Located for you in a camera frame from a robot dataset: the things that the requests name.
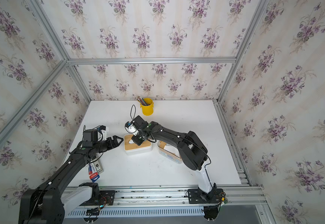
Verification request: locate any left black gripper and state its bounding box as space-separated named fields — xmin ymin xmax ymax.
xmin=91 ymin=135 xmax=123 ymax=154

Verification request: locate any bamboo tissue box lid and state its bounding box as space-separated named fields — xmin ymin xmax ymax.
xmin=158 ymin=141 xmax=181 ymax=161

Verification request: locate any clear plastic tissue box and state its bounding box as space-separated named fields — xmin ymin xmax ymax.
xmin=157 ymin=140 xmax=183 ymax=165

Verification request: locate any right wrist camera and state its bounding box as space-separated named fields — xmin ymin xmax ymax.
xmin=125 ymin=121 xmax=137 ymax=134

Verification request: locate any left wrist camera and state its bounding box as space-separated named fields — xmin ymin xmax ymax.
xmin=97 ymin=125 xmax=107 ymax=141

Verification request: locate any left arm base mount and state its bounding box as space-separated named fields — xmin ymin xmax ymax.
xmin=78 ymin=182 xmax=116 ymax=219

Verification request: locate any colored pencils bundle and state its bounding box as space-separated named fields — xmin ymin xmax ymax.
xmin=137 ymin=96 xmax=148 ymax=106

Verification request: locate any yellow metal pen bucket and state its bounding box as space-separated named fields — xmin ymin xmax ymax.
xmin=141 ymin=98 xmax=154 ymax=116

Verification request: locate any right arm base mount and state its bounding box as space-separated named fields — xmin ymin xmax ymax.
xmin=186 ymin=186 xmax=229 ymax=221

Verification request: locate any white box with bamboo lid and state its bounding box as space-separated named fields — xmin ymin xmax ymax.
xmin=124 ymin=134 xmax=153 ymax=156

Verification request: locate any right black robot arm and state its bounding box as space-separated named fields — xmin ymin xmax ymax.
xmin=125 ymin=116 xmax=214 ymax=194

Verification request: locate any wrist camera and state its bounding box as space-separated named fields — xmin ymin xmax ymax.
xmin=125 ymin=121 xmax=137 ymax=134
xmin=97 ymin=125 xmax=107 ymax=141

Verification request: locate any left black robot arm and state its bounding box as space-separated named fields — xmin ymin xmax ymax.
xmin=18 ymin=129 xmax=124 ymax=224

